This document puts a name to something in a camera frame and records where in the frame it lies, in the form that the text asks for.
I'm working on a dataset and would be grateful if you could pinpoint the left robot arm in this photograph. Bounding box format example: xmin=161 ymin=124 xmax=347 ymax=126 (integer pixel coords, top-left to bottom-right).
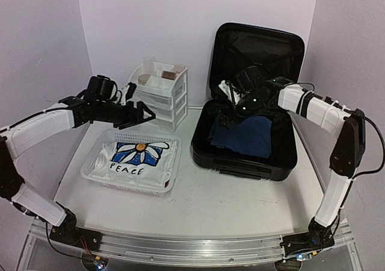
xmin=1 ymin=75 xmax=156 ymax=250

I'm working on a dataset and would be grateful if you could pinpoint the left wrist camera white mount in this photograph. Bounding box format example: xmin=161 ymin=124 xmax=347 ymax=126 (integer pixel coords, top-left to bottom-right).
xmin=120 ymin=82 xmax=137 ymax=105

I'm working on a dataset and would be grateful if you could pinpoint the square bronze compact case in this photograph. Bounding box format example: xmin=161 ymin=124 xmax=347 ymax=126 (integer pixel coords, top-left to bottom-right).
xmin=161 ymin=70 xmax=177 ymax=81

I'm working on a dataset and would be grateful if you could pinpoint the white plastic drawer organizer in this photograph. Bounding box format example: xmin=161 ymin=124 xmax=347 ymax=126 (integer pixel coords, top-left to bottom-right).
xmin=129 ymin=62 xmax=188 ymax=132

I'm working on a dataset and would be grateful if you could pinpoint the black ribbed hard-shell suitcase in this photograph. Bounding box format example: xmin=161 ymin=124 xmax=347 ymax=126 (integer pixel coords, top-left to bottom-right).
xmin=191 ymin=22 xmax=305 ymax=181

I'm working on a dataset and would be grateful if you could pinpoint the white perforated plastic basket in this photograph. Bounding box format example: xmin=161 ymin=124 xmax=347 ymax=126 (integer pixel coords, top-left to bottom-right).
xmin=80 ymin=129 xmax=182 ymax=197

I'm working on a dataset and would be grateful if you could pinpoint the octagonal beige powder jar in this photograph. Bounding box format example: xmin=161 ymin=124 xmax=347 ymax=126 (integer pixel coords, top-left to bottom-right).
xmin=138 ymin=73 xmax=151 ymax=86

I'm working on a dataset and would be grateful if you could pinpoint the white garment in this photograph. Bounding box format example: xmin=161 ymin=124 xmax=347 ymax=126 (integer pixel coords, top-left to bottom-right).
xmin=90 ymin=141 xmax=177 ymax=189

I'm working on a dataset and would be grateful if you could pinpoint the small pink square box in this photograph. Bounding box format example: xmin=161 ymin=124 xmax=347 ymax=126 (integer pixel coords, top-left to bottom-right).
xmin=171 ymin=64 xmax=185 ymax=73

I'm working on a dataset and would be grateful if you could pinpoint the navy blue garment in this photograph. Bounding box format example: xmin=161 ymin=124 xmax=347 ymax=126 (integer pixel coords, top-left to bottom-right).
xmin=208 ymin=116 xmax=272 ymax=159

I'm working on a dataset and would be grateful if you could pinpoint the translucent pink cylindrical container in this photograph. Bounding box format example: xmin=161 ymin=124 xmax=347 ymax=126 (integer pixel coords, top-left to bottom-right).
xmin=143 ymin=57 xmax=155 ymax=75

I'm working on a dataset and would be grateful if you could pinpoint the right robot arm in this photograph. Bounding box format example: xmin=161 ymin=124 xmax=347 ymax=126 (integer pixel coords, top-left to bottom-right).
xmin=218 ymin=67 xmax=366 ymax=257

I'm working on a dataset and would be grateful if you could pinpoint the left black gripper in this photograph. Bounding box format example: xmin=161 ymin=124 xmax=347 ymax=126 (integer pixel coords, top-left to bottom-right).
xmin=96 ymin=100 xmax=155 ymax=130

